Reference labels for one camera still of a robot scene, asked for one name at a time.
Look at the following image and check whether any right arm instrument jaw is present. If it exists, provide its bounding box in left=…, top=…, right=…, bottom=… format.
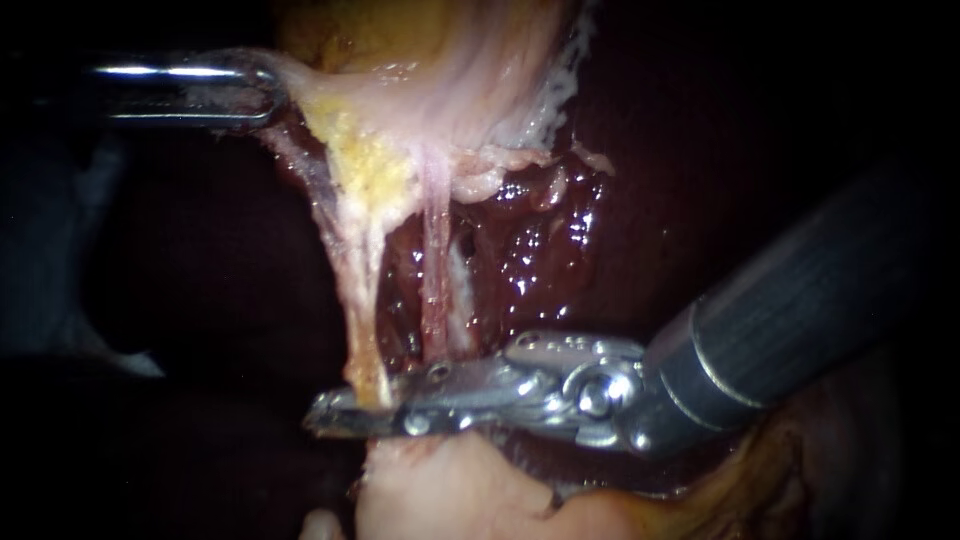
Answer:
left=307, top=358, right=513, bottom=418
left=302, top=400, right=498, bottom=442

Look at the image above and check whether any left arm instrument jaw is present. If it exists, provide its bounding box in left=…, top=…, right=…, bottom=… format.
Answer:
left=91, top=47, right=292, bottom=134

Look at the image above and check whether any right arm instrument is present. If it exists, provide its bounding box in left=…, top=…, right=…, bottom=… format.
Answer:
left=479, top=329, right=665, bottom=459

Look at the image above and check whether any gallbladder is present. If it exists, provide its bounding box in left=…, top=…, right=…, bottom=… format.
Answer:
left=258, top=0, right=601, bottom=230

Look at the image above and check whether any thin tube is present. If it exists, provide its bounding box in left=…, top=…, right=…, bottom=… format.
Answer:
left=416, top=146, right=457, bottom=363
left=296, top=142, right=395, bottom=410

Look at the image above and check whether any pale fatty tissue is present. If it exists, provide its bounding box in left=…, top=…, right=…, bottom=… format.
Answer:
left=449, top=142, right=618, bottom=208
left=298, top=431, right=834, bottom=540

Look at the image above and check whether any dark red liver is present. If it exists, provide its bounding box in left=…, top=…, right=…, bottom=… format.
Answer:
left=89, top=0, right=901, bottom=481

